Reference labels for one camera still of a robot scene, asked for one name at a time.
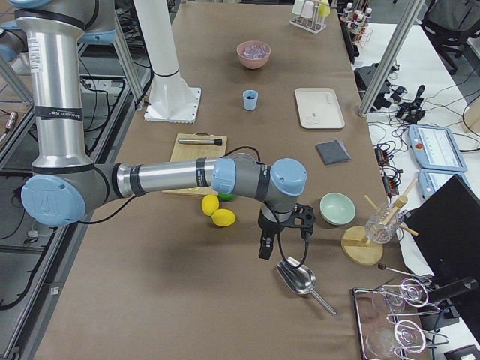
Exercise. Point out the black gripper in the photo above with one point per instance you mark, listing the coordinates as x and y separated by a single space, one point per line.
269 227

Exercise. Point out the steel ice scoop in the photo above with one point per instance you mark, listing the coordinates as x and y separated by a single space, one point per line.
301 280

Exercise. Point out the wooden cup tree stand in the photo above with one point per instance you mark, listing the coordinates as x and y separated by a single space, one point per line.
354 241

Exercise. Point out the light blue plastic cup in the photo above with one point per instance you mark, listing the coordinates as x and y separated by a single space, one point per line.
250 105

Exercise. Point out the pink bowl of ice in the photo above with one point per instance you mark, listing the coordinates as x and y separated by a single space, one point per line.
253 54

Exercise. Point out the pink plastic cup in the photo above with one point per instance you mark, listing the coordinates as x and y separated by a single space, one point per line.
308 10

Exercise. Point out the white plastic cup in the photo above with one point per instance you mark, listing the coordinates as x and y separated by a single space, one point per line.
297 7

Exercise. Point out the yellow plastic cup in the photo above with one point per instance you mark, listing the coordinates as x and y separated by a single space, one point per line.
324 9

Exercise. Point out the yellow lemon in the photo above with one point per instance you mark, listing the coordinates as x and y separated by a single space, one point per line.
223 217
210 204

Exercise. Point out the green lime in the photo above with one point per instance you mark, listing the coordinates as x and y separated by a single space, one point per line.
224 197

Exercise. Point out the mint green bowl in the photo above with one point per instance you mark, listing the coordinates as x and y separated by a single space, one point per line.
337 209

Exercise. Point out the grey folded cloth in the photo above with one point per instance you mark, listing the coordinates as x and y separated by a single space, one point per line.
333 152

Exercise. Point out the clear glass on stand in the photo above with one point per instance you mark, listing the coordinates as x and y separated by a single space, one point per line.
383 224

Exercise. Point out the wooden cutting board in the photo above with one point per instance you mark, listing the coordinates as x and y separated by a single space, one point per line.
185 152

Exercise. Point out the steel black-tipped muddler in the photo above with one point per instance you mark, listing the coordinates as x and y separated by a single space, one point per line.
200 142

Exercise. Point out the dark tray of glasses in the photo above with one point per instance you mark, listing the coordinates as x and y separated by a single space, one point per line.
388 323

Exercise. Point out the cream rabbit serving tray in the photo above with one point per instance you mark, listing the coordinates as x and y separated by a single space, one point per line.
319 109

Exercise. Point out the blue teach pendant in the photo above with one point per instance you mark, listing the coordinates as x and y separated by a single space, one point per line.
434 148
430 181

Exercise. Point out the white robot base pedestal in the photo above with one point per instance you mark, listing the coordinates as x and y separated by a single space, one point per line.
170 98

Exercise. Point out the white wire cup rack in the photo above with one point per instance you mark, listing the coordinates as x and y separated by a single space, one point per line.
314 25

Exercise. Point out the aluminium frame post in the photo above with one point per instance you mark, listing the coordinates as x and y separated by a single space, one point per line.
397 39

